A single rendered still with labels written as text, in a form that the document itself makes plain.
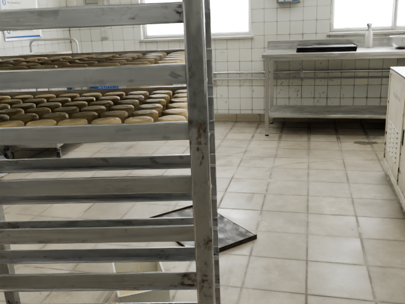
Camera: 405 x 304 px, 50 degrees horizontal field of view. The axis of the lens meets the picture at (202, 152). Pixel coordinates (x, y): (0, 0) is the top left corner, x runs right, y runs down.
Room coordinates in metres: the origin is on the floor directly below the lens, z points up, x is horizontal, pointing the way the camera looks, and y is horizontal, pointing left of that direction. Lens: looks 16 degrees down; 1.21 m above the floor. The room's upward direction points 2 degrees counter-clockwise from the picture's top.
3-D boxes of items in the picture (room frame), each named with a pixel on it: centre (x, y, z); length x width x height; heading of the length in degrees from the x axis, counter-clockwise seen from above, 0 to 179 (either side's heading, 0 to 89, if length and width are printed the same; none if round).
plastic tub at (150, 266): (1.72, 0.30, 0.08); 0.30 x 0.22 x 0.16; 16
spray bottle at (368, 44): (4.95, -1.89, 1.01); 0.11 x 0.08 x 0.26; 166
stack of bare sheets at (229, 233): (2.44, 0.03, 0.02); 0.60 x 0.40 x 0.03; 32
